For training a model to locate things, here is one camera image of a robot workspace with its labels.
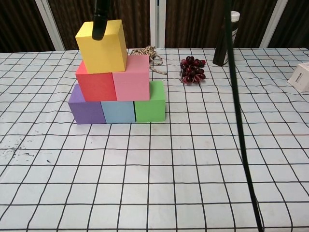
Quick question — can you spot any red foam cube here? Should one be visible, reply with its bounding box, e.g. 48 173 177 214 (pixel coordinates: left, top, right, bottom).
75 60 118 102

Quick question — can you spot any white partition post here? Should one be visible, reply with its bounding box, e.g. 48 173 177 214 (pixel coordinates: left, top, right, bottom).
35 0 66 51
259 0 289 48
149 0 166 49

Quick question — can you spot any green foam cube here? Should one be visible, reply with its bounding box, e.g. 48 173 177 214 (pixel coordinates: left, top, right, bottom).
134 81 166 123

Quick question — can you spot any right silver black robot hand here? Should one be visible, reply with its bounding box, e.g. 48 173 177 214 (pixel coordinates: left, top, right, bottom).
91 0 112 41

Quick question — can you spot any dark red grape bunch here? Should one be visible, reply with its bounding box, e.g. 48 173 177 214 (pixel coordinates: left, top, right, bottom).
179 56 207 85

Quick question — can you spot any yellow foam cube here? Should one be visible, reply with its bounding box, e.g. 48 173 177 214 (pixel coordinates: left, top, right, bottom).
75 20 127 74

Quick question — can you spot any braided rope bundle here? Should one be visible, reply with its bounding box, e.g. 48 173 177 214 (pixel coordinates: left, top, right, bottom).
130 45 168 75

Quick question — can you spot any light blue foam cube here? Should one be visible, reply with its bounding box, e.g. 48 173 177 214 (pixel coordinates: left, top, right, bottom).
100 100 136 124

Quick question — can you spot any pink foam cube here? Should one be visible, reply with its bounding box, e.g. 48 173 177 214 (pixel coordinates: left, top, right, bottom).
112 55 150 102

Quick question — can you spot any purple foam cube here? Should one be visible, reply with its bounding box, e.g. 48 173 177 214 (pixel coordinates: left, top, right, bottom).
68 84 107 125

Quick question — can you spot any white cardboard box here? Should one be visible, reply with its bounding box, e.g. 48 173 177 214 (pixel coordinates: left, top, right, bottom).
287 62 309 93

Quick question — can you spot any white black checkered tablecloth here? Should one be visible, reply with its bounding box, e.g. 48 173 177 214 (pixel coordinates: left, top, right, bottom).
0 47 309 232

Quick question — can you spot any dark bottle white cap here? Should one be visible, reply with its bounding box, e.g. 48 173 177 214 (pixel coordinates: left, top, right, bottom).
212 11 241 67

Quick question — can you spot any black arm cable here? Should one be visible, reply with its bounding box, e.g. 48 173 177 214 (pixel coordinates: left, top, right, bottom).
223 0 264 232

